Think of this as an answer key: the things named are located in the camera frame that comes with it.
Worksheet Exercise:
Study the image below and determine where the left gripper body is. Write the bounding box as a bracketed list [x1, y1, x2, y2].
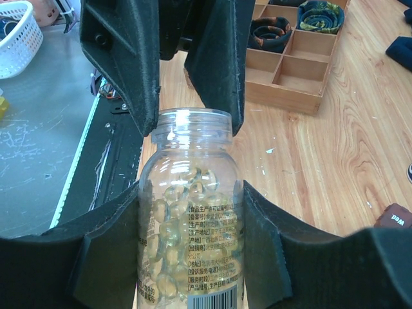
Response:
[158, 0, 214, 61]

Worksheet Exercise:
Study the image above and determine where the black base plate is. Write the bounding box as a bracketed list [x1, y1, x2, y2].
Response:
[50, 94, 143, 228]

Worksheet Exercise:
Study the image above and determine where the wooden compartment tray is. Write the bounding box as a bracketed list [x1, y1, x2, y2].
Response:
[185, 0, 351, 117]

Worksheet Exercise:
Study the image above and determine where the white plastic basket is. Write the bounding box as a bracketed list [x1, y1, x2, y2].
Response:
[1, 1, 43, 79]

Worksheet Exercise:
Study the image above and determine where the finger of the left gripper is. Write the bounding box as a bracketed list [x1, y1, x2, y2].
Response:
[185, 1, 255, 135]
[80, 1, 160, 136]

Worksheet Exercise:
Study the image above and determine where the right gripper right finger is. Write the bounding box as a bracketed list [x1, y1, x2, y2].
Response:
[243, 183, 411, 308]

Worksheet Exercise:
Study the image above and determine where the dark blue cloth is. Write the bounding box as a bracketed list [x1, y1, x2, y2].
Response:
[385, 8, 412, 72]

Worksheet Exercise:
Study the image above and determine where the white pill bottle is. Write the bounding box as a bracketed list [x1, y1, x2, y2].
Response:
[407, 164, 412, 183]

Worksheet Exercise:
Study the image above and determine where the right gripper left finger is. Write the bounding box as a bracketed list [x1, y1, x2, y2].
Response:
[1, 183, 138, 308]

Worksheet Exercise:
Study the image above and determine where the brown pill box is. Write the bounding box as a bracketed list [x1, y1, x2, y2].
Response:
[374, 203, 412, 229]

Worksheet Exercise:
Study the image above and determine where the green yellow coiled cable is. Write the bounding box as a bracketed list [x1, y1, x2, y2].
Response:
[296, 0, 346, 35]

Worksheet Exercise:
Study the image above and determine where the clear jar of yellow pills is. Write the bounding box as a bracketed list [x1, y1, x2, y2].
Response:
[136, 108, 244, 308]

